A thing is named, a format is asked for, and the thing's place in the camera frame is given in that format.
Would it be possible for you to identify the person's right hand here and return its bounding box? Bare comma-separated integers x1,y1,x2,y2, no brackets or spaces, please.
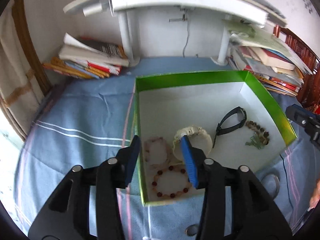
309,181,320,209

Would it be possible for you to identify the black wristwatch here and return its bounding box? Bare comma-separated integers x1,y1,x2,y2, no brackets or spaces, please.
212,107,247,148

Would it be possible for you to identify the cream wristwatch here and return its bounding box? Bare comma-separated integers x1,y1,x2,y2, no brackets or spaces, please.
172,125,213,160

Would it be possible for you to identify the blue striped blanket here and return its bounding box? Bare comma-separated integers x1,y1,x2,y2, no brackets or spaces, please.
14,56,320,240

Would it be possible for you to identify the large stack of books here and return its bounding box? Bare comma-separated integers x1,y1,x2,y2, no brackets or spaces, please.
226,21,313,97

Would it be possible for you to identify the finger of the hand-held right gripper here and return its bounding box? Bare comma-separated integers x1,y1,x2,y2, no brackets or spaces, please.
286,104,320,150

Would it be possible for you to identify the dark brown bead bracelet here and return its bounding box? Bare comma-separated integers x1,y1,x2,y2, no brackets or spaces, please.
245,120,270,146

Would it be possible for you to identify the beige curtain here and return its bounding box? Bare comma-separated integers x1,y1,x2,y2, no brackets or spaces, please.
0,2,45,140

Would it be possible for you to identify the thin pale cable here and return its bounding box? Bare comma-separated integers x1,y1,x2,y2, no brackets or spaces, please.
182,20,190,58

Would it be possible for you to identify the small silver ring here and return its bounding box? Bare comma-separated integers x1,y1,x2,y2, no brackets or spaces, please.
185,224,200,236

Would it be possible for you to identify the red and pink bead bracelet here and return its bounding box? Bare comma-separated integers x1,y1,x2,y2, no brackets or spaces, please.
152,165,193,198

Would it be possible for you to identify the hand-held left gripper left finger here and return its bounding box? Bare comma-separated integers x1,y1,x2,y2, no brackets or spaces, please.
27,135,142,240

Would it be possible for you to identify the silver bangle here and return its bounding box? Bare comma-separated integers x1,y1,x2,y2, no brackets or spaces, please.
260,174,280,199

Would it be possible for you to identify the pale pink bead bracelet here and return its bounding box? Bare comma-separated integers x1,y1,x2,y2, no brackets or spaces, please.
144,137,173,167

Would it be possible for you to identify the green cardboard box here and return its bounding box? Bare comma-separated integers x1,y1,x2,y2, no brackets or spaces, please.
135,70,298,207

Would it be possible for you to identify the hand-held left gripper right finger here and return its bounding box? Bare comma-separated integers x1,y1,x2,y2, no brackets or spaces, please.
180,135,293,240

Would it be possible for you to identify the green jade charm bracelet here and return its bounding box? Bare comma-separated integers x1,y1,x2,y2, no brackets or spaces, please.
245,136,265,150

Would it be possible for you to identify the small stack of books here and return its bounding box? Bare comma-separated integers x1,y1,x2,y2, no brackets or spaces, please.
42,32,130,80

